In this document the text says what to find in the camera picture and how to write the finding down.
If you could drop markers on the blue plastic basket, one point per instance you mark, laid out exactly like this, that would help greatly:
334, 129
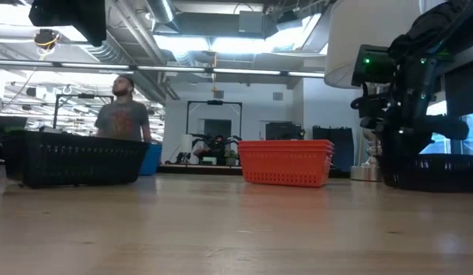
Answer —
152, 160

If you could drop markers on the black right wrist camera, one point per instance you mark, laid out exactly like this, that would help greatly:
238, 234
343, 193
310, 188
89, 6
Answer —
373, 65

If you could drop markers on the black background equipment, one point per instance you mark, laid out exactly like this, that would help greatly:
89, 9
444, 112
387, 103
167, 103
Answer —
285, 131

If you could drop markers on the black overhead ceiling camera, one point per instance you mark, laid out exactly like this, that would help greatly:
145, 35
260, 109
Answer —
46, 38

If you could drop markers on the long ceiling light bar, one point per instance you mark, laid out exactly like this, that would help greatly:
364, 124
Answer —
163, 69

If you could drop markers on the person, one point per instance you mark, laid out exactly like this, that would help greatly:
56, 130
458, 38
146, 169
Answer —
123, 114

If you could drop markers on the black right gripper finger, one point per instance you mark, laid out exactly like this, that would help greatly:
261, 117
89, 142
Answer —
402, 143

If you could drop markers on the black background cabinet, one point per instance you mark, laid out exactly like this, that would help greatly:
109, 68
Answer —
333, 149

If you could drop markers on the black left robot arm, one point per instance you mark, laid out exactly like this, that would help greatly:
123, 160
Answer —
75, 17

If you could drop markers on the black plastic basket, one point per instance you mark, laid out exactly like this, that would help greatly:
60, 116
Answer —
75, 160
438, 173

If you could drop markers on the black background rig frame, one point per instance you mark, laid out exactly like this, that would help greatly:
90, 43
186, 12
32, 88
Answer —
214, 102
83, 96

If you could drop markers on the background robot arms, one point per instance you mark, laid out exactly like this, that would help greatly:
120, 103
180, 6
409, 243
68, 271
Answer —
215, 143

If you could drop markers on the white lamp shade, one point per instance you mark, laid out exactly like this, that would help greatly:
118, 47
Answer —
347, 42

